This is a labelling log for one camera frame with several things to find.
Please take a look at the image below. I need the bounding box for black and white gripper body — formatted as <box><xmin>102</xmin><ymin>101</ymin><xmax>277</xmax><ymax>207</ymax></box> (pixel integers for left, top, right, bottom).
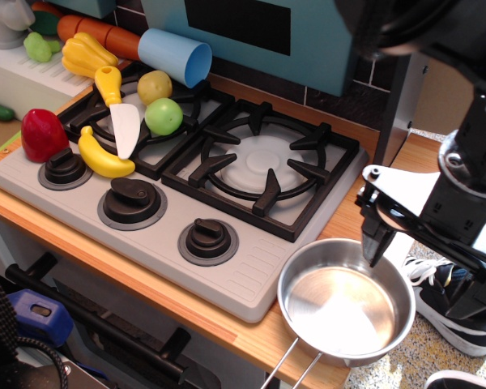
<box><xmin>357</xmin><ymin>164</ymin><xmax>486</xmax><ymax>272</ymax></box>

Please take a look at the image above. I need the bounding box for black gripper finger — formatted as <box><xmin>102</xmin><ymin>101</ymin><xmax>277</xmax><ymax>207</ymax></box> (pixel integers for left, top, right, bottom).
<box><xmin>361</xmin><ymin>213</ymin><xmax>394</xmax><ymax>267</ymax></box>
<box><xmin>445</xmin><ymin>266</ymin><xmax>486</xmax><ymax>319</ymax></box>

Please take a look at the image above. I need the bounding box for small stainless steel pan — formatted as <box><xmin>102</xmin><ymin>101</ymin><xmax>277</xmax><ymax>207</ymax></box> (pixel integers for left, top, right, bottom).
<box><xmin>266</xmin><ymin>238</ymin><xmax>416</xmax><ymax>387</ymax></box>

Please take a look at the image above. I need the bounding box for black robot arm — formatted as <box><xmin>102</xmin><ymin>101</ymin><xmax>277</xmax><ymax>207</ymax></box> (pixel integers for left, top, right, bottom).
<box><xmin>336</xmin><ymin>1</ymin><xmax>486</xmax><ymax>319</ymax></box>

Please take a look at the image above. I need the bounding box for black right stove knob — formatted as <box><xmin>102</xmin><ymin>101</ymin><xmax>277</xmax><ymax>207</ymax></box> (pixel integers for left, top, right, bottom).
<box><xmin>177</xmin><ymin>218</ymin><xmax>239</xmax><ymax>267</ymax></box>

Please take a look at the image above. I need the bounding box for black stove knob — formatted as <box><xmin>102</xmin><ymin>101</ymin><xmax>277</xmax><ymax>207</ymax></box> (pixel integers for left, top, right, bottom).
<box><xmin>177</xmin><ymin>218</ymin><xmax>239</xmax><ymax>267</ymax></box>
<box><xmin>97</xmin><ymin>177</ymin><xmax>168</xmax><ymax>231</ymax></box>
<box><xmin>38</xmin><ymin>147</ymin><xmax>93</xmax><ymax>191</ymax></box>

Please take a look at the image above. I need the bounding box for grey toy stove top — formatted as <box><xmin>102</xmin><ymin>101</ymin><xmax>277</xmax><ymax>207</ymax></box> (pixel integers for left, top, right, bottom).
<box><xmin>0</xmin><ymin>60</ymin><xmax>369</xmax><ymax>324</ymax></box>

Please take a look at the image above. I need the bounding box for black middle stove knob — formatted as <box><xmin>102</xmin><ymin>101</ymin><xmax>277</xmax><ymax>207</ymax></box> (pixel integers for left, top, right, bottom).
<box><xmin>97</xmin><ymin>177</ymin><xmax>168</xmax><ymax>231</ymax></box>

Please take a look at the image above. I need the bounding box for black left stove knob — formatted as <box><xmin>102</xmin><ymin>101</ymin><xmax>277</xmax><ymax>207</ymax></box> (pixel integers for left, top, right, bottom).
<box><xmin>38</xmin><ymin>147</ymin><xmax>93</xmax><ymax>191</ymax></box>

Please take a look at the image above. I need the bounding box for black and white sneaker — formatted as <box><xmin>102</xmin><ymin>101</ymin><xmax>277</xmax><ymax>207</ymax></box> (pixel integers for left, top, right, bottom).
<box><xmin>403</xmin><ymin>256</ymin><xmax>486</xmax><ymax>358</ymax></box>

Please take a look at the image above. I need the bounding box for black right burner grate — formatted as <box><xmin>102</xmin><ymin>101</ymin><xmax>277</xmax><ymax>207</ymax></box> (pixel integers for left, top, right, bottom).
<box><xmin>162</xmin><ymin>100</ymin><xmax>369</xmax><ymax>242</ymax></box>

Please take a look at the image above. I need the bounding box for black burner grate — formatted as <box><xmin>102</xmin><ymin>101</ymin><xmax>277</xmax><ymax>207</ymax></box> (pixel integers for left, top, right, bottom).
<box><xmin>58</xmin><ymin>63</ymin><xmax>235</xmax><ymax>180</ymax></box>
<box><xmin>162</xmin><ymin>100</ymin><xmax>369</xmax><ymax>242</ymax></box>

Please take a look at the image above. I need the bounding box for teal toy microwave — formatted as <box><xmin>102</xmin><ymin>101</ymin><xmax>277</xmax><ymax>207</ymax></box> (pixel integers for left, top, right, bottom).
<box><xmin>142</xmin><ymin>1</ymin><xmax>356</xmax><ymax>96</ymax></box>

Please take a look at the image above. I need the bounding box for green toy apple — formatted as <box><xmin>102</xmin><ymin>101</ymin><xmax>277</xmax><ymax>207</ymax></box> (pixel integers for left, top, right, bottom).
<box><xmin>145</xmin><ymin>98</ymin><xmax>183</xmax><ymax>136</ymax></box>

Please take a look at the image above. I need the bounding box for light blue plastic cup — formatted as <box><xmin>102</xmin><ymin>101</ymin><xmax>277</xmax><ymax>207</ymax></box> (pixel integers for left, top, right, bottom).
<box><xmin>138</xmin><ymin>28</ymin><xmax>212</xmax><ymax>88</ymax></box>

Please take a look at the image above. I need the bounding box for toy potato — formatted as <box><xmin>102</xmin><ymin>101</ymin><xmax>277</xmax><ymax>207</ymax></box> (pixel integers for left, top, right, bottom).
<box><xmin>137</xmin><ymin>71</ymin><xmax>173</xmax><ymax>105</ymax></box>

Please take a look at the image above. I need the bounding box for yellow toy banana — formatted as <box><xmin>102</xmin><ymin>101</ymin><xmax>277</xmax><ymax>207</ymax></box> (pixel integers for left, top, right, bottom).
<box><xmin>78</xmin><ymin>126</ymin><xmax>135</xmax><ymax>178</ymax></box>

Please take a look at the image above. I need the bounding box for black left burner grate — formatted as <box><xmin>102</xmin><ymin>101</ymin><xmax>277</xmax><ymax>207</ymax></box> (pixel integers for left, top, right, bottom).
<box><xmin>58</xmin><ymin>63</ymin><xmax>235</xmax><ymax>180</ymax></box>

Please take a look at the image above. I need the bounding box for orange toy carrot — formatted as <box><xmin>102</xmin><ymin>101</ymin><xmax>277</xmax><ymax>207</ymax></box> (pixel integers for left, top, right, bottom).
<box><xmin>57</xmin><ymin>15</ymin><xmax>140</xmax><ymax>61</ymax></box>

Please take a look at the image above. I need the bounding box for yellow toy bell pepper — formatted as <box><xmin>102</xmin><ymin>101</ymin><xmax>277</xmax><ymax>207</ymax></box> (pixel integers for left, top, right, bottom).
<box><xmin>62</xmin><ymin>32</ymin><xmax>118</xmax><ymax>79</ymax></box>

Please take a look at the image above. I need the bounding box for red toy bell pepper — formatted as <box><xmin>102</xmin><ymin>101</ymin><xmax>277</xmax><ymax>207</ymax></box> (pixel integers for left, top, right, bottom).
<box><xmin>21</xmin><ymin>109</ymin><xmax>70</xmax><ymax>163</ymax></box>

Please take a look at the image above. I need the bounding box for light green toy broccoli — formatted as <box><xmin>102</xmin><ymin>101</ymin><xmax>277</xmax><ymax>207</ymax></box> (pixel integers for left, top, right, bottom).
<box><xmin>23</xmin><ymin>32</ymin><xmax>62</xmax><ymax>63</ymax></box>

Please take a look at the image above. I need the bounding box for dark green toy vegetable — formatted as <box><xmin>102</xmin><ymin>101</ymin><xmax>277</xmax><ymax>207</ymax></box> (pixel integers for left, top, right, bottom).
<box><xmin>30</xmin><ymin>11</ymin><xmax>60</xmax><ymax>36</ymax></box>

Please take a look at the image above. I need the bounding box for white toy sink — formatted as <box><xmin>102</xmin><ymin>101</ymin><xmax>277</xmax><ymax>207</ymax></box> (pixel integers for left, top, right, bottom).
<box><xmin>0</xmin><ymin>46</ymin><xmax>92</xmax><ymax>119</ymax></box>

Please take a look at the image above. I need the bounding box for grey toy faucet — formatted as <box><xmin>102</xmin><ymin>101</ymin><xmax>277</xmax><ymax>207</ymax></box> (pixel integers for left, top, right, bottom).
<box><xmin>0</xmin><ymin>0</ymin><xmax>36</xmax><ymax>49</ymax></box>

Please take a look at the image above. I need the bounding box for toy knife yellow handle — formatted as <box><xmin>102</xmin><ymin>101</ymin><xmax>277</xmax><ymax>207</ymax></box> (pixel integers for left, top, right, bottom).
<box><xmin>94</xmin><ymin>66</ymin><xmax>141</xmax><ymax>160</ymax></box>

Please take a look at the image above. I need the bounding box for black oven door handle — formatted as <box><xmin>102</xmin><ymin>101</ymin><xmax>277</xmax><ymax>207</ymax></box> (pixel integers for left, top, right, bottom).
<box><xmin>5</xmin><ymin>253</ymin><xmax>190</xmax><ymax>385</ymax></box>

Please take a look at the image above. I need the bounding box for black braided cable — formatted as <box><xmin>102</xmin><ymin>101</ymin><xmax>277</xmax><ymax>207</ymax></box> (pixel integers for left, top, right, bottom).
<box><xmin>15</xmin><ymin>336</ymin><xmax>70</xmax><ymax>389</ymax></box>

